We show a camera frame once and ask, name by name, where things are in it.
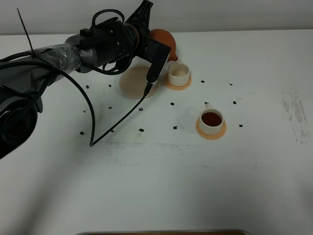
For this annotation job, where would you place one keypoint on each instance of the orange coaster near teapot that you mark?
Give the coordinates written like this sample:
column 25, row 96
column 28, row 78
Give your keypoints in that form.
column 176, row 88

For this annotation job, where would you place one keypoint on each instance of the beige teapot saucer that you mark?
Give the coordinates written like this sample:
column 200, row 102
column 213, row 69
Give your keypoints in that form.
column 133, row 81

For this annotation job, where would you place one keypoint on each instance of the brown clay teapot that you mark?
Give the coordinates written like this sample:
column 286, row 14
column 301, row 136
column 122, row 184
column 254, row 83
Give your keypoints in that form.
column 167, row 39

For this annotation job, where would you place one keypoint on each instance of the orange coaster front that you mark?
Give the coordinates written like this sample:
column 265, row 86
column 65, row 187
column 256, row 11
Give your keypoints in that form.
column 211, row 137

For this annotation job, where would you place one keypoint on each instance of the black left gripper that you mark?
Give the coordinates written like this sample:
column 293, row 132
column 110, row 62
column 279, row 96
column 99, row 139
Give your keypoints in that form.
column 118, row 43

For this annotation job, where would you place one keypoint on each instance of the white teacup front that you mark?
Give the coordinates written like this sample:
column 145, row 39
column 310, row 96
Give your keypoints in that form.
column 211, row 120

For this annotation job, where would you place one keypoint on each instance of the white teacup near teapot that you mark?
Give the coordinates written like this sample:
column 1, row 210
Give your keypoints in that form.
column 178, row 74

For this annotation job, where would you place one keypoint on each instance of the black cable tie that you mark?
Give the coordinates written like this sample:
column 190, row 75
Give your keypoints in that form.
column 26, row 33

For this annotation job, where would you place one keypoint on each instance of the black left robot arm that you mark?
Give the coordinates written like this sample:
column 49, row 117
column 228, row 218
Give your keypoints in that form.
column 25, row 77

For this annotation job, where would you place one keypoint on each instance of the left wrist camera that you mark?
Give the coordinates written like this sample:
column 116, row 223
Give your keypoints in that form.
column 158, row 59

